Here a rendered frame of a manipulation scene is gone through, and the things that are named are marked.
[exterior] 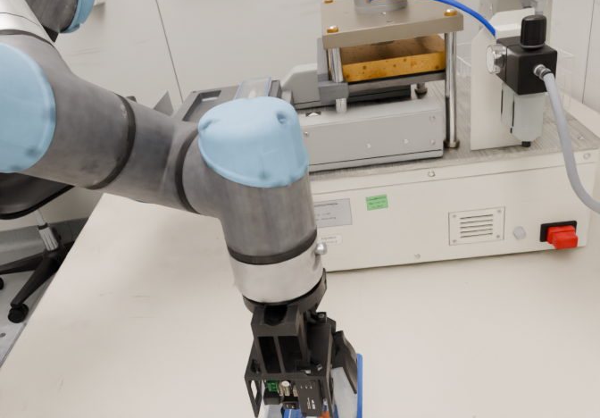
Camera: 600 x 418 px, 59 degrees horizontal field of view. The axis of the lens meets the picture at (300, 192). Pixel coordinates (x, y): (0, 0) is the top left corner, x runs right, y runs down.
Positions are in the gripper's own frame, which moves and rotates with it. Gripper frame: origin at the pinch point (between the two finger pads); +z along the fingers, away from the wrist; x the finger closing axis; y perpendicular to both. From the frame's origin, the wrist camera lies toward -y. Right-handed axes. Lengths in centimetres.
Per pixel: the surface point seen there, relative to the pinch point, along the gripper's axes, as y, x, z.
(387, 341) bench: -13.4, 8.0, 3.0
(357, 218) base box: -27.8, 4.9, -7.1
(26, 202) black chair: -116, -121, 32
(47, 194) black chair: -124, -117, 33
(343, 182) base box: -27.7, 3.5, -13.1
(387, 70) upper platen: -35.2, 10.6, -26.2
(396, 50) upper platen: -39.3, 12.3, -27.7
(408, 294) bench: -22.6, 11.4, 3.1
